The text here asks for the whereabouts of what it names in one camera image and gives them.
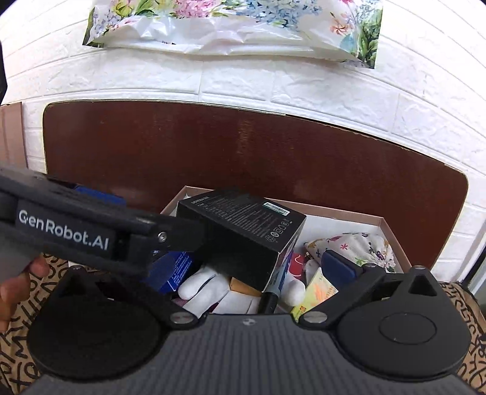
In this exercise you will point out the letter printed blanket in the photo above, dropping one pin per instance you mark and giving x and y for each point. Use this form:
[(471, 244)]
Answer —
[(22, 360)]

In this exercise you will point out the blue small box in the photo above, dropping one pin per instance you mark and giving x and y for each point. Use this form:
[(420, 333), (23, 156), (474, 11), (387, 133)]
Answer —
[(174, 271)]

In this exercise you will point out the red white packet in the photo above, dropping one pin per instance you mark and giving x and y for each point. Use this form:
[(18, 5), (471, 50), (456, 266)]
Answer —
[(302, 264)]

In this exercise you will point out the white rolled cloth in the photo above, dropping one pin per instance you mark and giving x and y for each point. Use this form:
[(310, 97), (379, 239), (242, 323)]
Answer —
[(296, 286)]

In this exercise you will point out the floral fabric pouch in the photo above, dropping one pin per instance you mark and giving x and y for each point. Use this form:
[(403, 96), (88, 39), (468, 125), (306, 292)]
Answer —
[(360, 247)]

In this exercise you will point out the yellow green packet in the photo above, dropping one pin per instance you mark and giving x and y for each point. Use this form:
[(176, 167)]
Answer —
[(317, 294)]

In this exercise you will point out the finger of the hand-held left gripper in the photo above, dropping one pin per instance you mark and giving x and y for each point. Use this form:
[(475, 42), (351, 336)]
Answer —
[(186, 233)]

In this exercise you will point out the black product box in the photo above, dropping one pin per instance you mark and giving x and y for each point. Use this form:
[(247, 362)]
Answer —
[(243, 235)]

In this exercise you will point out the brown wooden headboard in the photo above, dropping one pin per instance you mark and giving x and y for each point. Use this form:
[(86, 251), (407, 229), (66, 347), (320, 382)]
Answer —
[(227, 152)]

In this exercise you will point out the black marker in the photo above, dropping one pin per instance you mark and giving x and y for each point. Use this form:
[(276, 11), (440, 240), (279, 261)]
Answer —
[(273, 292)]

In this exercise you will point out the dark blue object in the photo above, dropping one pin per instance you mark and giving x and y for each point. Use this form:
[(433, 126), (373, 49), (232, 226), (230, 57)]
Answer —
[(100, 197)]

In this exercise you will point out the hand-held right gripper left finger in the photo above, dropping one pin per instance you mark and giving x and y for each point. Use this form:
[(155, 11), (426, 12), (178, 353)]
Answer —
[(169, 305)]

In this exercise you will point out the tan card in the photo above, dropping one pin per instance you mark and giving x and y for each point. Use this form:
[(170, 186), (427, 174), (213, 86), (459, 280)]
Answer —
[(245, 285)]

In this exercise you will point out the person's left hand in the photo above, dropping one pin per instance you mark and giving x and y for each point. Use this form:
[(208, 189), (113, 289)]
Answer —
[(15, 300)]

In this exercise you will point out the cardboard box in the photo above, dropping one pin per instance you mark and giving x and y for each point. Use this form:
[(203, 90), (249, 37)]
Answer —
[(341, 224)]

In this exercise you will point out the white glove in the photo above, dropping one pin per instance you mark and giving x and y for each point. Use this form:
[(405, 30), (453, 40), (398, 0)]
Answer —
[(212, 292)]

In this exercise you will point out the floral plastic bag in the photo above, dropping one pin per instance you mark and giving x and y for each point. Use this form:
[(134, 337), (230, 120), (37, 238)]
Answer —
[(235, 26)]

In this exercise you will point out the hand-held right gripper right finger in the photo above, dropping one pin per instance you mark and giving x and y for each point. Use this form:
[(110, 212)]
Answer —
[(340, 265)]

